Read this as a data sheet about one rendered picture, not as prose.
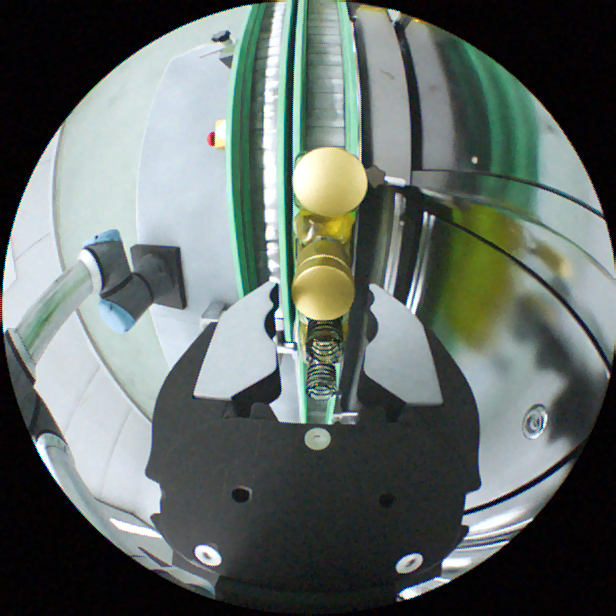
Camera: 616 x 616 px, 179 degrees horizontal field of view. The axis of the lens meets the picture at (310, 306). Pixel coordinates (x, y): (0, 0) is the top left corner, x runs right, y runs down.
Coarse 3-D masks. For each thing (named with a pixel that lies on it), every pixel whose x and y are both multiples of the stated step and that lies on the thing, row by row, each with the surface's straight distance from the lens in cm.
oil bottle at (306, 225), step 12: (300, 216) 19; (312, 216) 19; (324, 216) 19; (336, 216) 19; (348, 216) 20; (300, 228) 18; (312, 228) 18; (324, 228) 18; (336, 228) 18; (348, 228) 18; (300, 240) 18; (336, 240) 18; (348, 240) 18; (300, 252) 18; (348, 252) 18
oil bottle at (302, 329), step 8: (304, 328) 24; (344, 328) 24; (304, 336) 24; (344, 336) 24; (304, 344) 24; (344, 344) 24; (304, 352) 24; (344, 352) 25; (304, 360) 25; (336, 360) 25
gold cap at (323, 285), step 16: (320, 240) 15; (304, 256) 13; (320, 256) 12; (336, 256) 13; (304, 272) 11; (320, 272) 11; (336, 272) 11; (304, 288) 11; (320, 288) 11; (336, 288) 11; (352, 288) 12; (304, 304) 12; (320, 304) 12; (336, 304) 12
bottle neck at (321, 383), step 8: (312, 360) 23; (312, 368) 22; (320, 368) 21; (328, 368) 21; (312, 376) 21; (320, 376) 21; (328, 376) 21; (336, 376) 22; (312, 384) 20; (320, 384) 20; (328, 384) 20; (336, 384) 21; (312, 392) 22; (320, 392) 22; (328, 392) 22; (336, 392) 21; (320, 400) 22
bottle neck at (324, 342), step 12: (312, 324) 18; (324, 324) 17; (336, 324) 18; (312, 336) 16; (324, 336) 16; (336, 336) 16; (312, 348) 17; (324, 348) 18; (336, 348) 17; (324, 360) 18
